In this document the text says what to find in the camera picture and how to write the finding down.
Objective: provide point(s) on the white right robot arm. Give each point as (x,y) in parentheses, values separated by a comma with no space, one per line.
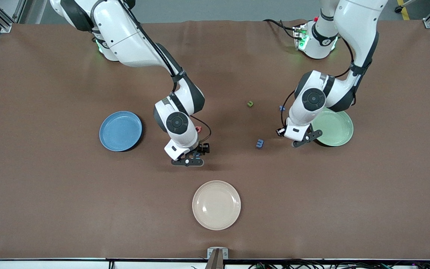
(125,37)

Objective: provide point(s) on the black caster wheel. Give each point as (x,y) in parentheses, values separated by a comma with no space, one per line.
(398,9)

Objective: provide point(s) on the blue foam letter m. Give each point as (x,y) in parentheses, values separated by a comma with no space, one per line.
(259,143)

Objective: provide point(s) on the white table edge rail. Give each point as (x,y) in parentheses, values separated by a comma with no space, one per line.
(43,264)

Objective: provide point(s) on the blue plate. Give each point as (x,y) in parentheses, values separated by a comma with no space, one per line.
(120,131)

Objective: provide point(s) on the green plate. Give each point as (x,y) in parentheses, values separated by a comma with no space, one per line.
(338,129)

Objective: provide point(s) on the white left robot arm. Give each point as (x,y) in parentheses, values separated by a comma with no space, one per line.
(357,30)

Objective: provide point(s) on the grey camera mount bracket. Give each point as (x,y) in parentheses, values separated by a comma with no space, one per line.
(217,254)

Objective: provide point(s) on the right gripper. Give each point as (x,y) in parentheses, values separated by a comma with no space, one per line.
(202,148)

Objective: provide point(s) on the beige plate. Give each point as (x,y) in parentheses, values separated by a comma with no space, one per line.
(216,205)

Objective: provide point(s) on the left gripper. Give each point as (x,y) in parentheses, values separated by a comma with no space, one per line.
(281,131)

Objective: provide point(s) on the brown table cover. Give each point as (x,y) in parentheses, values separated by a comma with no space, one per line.
(50,205)

